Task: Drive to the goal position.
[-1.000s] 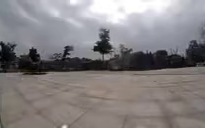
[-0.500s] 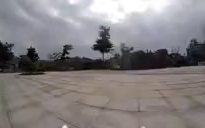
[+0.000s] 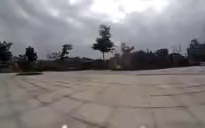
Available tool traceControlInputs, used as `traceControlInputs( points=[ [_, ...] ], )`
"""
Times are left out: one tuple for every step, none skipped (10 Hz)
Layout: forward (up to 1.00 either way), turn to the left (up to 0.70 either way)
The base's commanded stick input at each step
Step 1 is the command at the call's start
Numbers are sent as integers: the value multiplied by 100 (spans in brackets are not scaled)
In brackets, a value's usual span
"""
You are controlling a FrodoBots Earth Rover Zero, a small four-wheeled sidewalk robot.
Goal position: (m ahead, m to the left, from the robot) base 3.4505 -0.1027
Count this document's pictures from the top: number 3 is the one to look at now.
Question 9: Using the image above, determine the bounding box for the grey stone paved plaza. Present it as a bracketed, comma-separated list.
[0, 65, 205, 128]

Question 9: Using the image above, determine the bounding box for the broad dark tree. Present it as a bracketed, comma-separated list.
[0, 39, 14, 63]

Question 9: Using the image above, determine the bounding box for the dark low hedge row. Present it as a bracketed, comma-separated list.
[0, 57, 112, 73]

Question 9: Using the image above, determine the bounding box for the dark building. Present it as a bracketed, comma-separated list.
[186, 37, 205, 65]

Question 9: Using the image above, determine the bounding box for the tall slender tree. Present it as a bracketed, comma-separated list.
[91, 23, 116, 62]

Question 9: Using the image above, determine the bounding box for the small dark tree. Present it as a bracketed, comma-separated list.
[24, 45, 39, 62]

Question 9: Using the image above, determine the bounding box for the small leaning tree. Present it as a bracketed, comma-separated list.
[58, 43, 74, 61]

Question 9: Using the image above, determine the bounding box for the row of low buildings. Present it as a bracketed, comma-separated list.
[109, 42, 190, 71]

